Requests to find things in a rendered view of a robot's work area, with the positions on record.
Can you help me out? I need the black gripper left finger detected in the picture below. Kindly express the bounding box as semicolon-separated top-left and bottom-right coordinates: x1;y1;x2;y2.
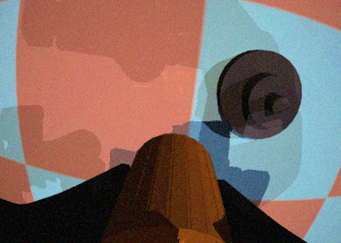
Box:
0;163;130;243

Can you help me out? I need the orange knob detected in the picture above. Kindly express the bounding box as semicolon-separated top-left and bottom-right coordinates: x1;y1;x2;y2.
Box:
99;134;233;243

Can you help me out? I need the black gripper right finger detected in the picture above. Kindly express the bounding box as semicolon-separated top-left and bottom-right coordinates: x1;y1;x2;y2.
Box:
218;180;309;243

